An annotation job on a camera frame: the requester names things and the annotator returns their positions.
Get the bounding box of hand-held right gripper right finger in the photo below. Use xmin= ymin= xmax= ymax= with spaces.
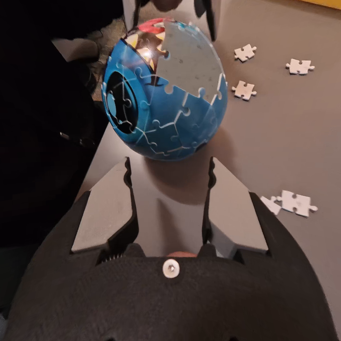
xmin=202 ymin=157 xmax=269 ymax=257

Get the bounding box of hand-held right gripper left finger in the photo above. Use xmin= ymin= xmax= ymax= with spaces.
xmin=71 ymin=157 xmax=139 ymax=253

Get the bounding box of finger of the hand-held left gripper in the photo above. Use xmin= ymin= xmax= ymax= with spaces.
xmin=193 ymin=0 xmax=224 ymax=42
xmin=123 ymin=0 xmax=142 ymax=31

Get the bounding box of yellow plastic bin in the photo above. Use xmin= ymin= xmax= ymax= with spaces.
xmin=300 ymin=0 xmax=341 ymax=10

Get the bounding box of person's left hand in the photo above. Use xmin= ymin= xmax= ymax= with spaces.
xmin=154 ymin=0 xmax=182 ymax=12

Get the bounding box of white puzzle piece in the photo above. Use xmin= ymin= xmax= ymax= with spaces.
xmin=234 ymin=43 xmax=257 ymax=63
xmin=286 ymin=58 xmax=315 ymax=76
xmin=260 ymin=196 xmax=282 ymax=216
xmin=231 ymin=80 xmax=257 ymax=101
xmin=276 ymin=190 xmax=318 ymax=218

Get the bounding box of blue puzzle ball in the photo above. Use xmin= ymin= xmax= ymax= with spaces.
xmin=102 ymin=17 xmax=229 ymax=161

